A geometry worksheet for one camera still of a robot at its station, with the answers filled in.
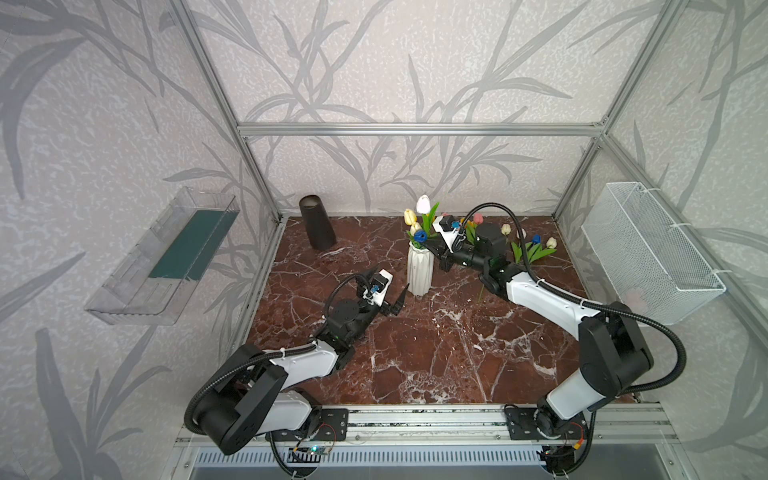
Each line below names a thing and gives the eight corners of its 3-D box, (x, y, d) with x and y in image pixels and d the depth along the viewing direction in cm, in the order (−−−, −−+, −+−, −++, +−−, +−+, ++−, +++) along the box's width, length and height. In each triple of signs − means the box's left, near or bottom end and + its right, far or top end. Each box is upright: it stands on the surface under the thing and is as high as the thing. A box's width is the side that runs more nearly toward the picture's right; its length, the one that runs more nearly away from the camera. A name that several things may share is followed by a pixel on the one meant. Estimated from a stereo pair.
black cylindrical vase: (311, 250, 112) (296, 212, 96) (315, 233, 118) (302, 194, 102) (333, 250, 112) (322, 212, 96) (336, 233, 118) (326, 194, 102)
